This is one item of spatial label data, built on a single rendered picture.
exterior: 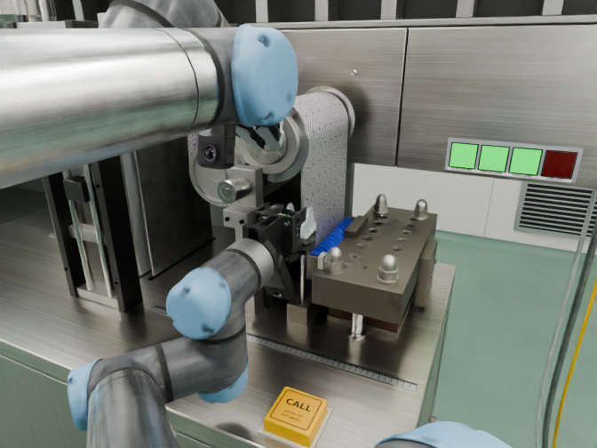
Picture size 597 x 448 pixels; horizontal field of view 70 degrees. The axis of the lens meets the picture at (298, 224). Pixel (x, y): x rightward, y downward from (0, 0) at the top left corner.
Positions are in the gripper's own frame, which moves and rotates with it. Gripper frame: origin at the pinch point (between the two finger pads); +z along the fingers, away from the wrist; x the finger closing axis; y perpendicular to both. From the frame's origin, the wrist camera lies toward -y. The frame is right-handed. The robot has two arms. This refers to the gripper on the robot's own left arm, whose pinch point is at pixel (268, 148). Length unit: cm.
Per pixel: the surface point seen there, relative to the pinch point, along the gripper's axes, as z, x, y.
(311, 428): 4.2, -17.1, -38.6
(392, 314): 16.8, -22.5, -19.8
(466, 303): 215, -34, 18
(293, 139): 1.7, -3.0, 3.0
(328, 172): 17.8, -4.3, 4.9
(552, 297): 238, -81, 36
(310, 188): 11.5, -4.2, -1.6
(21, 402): 18, 50, -56
